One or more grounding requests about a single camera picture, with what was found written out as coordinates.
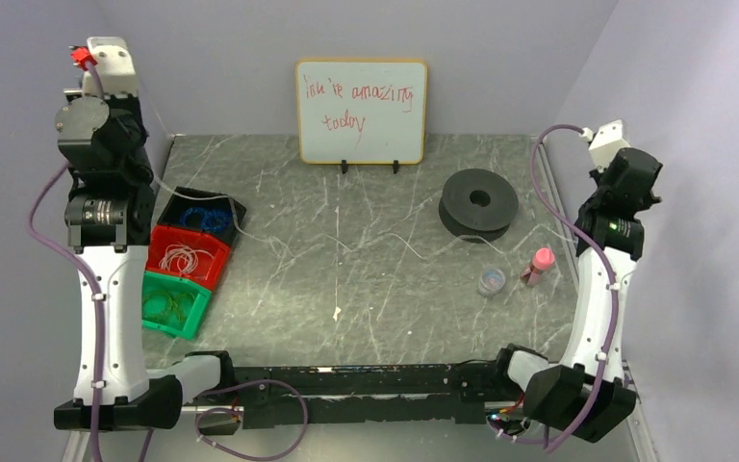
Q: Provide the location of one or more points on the clear round container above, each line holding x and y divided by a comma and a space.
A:
490, 282

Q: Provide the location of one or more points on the red bin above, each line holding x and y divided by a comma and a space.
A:
187, 254

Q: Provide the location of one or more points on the green bin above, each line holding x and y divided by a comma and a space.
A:
173, 305

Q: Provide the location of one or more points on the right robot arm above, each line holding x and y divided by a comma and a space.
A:
583, 394

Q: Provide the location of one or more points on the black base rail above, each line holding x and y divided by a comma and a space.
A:
464, 393

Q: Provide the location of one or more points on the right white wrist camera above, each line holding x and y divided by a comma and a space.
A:
605, 142

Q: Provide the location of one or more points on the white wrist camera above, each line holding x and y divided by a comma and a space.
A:
605, 142
107, 69

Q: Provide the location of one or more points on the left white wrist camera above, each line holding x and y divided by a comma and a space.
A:
107, 69

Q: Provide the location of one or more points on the pink-capped bottle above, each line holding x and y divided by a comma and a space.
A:
543, 260

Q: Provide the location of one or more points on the black cable spool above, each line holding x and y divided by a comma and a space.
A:
477, 205

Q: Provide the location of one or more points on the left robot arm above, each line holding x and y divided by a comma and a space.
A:
108, 219

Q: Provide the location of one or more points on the yellow-framed whiteboard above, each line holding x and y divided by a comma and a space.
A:
361, 111

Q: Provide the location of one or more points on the black bin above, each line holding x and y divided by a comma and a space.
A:
212, 213

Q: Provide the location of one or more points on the aluminium frame rail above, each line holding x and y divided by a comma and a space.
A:
582, 395

